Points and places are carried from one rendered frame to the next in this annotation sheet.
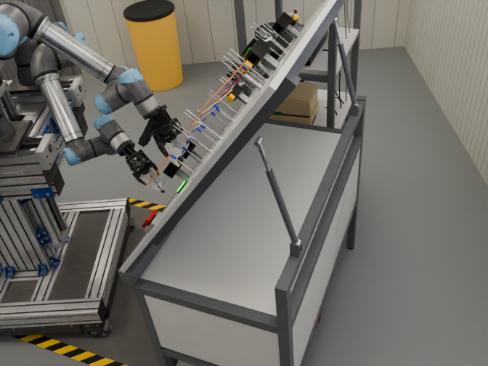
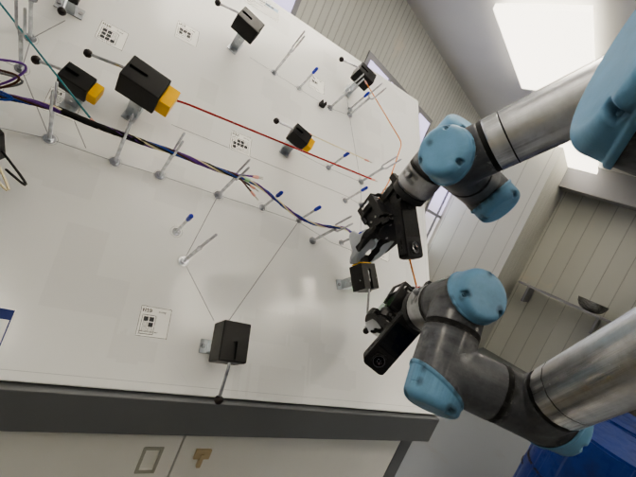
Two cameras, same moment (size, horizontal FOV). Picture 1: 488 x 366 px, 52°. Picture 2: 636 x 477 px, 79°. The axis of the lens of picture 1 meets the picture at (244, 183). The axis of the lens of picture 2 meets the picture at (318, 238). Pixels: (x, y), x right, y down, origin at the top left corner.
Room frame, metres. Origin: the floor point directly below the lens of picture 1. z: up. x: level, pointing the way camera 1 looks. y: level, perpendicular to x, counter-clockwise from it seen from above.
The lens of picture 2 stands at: (2.22, 0.60, 1.26)
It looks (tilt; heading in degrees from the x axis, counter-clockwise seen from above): 7 degrees down; 213
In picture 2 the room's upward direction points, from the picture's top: 24 degrees clockwise
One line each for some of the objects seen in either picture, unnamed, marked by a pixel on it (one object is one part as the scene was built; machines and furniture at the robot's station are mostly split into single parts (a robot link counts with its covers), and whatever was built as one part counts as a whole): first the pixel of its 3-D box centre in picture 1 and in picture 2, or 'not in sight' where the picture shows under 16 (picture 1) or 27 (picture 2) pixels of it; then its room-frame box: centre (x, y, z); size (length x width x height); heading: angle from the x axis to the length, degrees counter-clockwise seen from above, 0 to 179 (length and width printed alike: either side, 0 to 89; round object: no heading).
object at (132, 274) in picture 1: (197, 179); (200, 409); (1.74, 0.20, 0.83); 1.18 x 0.06 x 0.06; 154
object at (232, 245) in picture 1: (268, 231); not in sight; (1.60, -0.09, 0.60); 1.17 x 0.58 x 0.40; 154
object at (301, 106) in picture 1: (287, 104); not in sight; (2.41, -0.29, 0.76); 0.30 x 0.21 x 0.20; 68
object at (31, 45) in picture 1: (24, 44); not in sight; (2.24, 0.93, 1.33); 0.13 x 0.12 x 0.14; 117
